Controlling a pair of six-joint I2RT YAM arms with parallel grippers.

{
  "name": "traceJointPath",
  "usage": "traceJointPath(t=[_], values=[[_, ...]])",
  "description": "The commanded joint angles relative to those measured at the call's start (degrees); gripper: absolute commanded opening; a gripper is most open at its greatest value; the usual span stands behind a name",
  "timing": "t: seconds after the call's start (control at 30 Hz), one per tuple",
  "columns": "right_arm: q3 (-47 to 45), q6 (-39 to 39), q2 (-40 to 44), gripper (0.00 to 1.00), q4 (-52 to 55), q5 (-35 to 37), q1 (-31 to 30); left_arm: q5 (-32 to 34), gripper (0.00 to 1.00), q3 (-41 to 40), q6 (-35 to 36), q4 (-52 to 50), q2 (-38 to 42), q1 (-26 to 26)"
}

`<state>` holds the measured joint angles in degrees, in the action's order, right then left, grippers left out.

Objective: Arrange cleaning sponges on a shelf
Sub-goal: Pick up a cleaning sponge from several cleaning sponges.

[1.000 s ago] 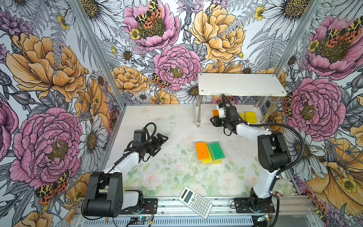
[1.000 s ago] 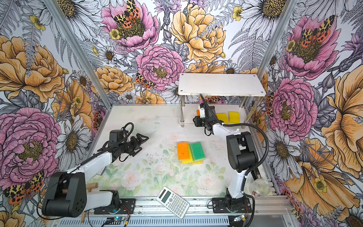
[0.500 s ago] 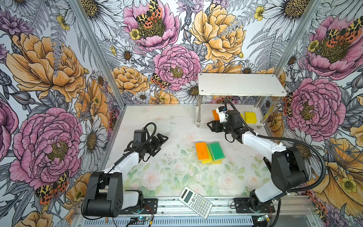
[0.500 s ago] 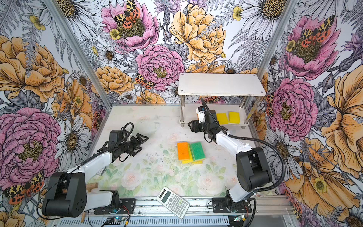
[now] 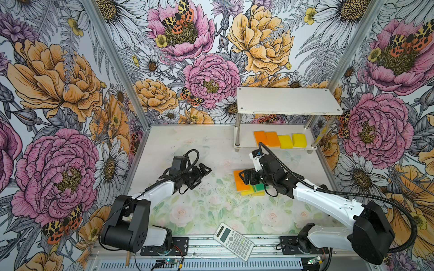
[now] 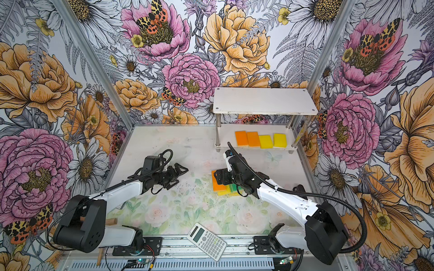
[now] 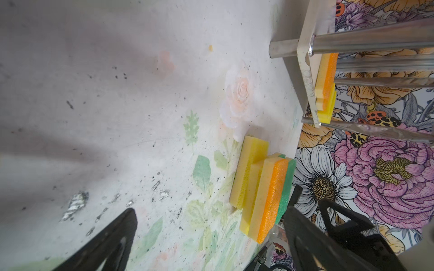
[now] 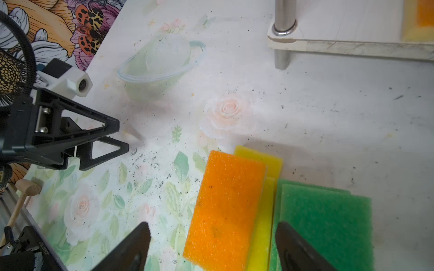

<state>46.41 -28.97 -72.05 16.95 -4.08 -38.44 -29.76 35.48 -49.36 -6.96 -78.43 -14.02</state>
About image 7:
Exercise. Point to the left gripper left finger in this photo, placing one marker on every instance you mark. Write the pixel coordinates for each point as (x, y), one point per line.
(109, 250)

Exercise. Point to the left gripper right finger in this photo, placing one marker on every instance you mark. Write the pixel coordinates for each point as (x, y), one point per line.
(308, 244)

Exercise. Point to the orange sponge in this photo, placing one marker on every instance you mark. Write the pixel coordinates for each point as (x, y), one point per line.
(268, 196)
(322, 104)
(326, 75)

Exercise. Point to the orange top sponge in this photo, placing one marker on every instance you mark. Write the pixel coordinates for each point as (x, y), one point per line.
(322, 104)

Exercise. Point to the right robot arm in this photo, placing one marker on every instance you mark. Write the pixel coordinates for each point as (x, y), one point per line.
(344, 246)

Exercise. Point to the white two-tier shelf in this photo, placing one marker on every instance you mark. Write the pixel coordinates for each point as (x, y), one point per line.
(384, 46)

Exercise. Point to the green scouring sponge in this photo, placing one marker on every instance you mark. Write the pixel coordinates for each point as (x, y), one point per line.
(286, 192)

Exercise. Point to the yellow bottom sponge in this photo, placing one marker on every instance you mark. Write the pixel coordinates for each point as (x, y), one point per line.
(248, 205)

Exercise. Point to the yellow top stack sponge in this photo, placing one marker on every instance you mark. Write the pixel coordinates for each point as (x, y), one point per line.
(252, 151)

